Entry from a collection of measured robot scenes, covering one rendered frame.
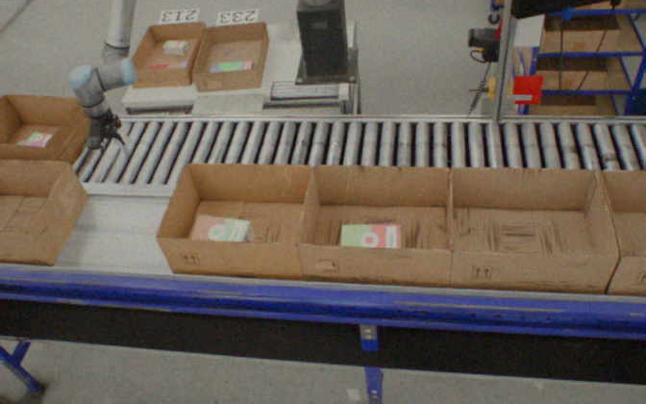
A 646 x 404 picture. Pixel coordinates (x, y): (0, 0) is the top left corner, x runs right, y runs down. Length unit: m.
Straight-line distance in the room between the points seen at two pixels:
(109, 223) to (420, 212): 0.98
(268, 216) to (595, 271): 0.92
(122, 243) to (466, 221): 1.04
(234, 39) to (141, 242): 1.31
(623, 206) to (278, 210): 1.00
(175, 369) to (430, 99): 2.10
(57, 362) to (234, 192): 1.37
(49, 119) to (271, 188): 1.23
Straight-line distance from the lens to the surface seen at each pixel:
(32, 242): 1.86
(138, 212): 1.95
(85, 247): 1.93
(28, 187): 2.17
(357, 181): 1.70
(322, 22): 2.36
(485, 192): 1.72
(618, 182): 1.76
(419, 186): 1.70
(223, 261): 1.61
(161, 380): 2.62
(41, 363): 2.91
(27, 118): 2.77
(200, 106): 2.50
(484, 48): 2.15
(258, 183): 1.77
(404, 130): 2.22
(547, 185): 1.72
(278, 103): 2.48
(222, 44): 2.86
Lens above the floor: 2.20
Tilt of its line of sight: 46 degrees down
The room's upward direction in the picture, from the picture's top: 9 degrees counter-clockwise
